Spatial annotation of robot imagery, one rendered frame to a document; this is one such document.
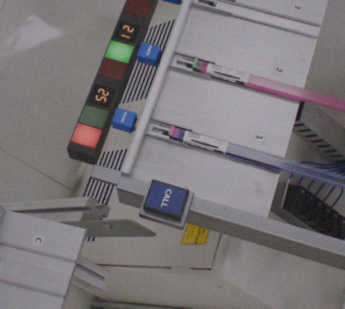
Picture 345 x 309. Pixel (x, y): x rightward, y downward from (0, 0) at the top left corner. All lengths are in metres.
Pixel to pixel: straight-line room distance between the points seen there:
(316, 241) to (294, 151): 0.45
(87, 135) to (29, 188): 0.73
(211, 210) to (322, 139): 0.48
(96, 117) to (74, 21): 0.85
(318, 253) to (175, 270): 0.41
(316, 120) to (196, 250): 0.32
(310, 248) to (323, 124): 0.46
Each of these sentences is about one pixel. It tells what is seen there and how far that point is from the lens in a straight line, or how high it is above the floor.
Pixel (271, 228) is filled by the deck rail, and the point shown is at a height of 0.87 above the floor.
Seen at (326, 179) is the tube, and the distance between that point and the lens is 1.05.
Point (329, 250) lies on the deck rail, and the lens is 1.02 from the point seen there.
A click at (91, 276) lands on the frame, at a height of 0.32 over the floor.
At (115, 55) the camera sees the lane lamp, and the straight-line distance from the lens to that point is 1.14.
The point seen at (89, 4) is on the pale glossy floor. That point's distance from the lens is 1.97.
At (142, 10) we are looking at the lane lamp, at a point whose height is 0.66.
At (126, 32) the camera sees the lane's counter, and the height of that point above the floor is 0.66.
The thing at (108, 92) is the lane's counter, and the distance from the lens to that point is 1.11.
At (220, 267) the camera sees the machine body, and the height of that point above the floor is 0.61.
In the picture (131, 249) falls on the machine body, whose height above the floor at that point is 0.36.
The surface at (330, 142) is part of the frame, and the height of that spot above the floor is 0.66.
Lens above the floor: 1.54
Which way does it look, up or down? 48 degrees down
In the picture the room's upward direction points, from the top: 81 degrees clockwise
